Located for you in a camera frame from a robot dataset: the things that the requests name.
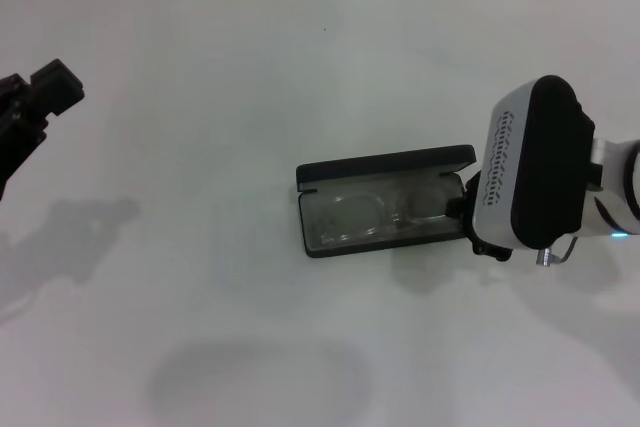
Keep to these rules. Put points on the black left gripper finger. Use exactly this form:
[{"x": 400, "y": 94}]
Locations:
[
  {"x": 47, "y": 72},
  {"x": 62, "y": 94}
]

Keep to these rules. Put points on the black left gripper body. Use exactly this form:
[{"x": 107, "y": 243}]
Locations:
[{"x": 12, "y": 162}]

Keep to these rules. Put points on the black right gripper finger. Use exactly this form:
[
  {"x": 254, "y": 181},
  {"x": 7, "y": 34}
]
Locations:
[{"x": 454, "y": 208}]

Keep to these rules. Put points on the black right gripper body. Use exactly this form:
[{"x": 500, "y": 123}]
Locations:
[{"x": 475, "y": 234}]

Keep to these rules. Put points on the black glasses case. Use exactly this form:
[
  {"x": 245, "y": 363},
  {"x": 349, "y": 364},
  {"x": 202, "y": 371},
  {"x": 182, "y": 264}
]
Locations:
[{"x": 380, "y": 162}]

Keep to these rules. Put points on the clear white glasses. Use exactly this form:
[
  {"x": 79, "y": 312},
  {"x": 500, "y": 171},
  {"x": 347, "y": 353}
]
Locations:
[{"x": 360, "y": 217}]

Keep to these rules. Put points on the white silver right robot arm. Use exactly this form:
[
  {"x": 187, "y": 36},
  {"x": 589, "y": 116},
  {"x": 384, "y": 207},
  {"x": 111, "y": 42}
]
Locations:
[{"x": 617, "y": 182}]

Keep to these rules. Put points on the silver cylindrical connector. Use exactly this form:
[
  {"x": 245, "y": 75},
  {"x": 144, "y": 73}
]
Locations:
[{"x": 546, "y": 257}]

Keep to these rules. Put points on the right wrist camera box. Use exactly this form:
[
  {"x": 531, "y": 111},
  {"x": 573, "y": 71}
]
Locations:
[{"x": 535, "y": 162}]

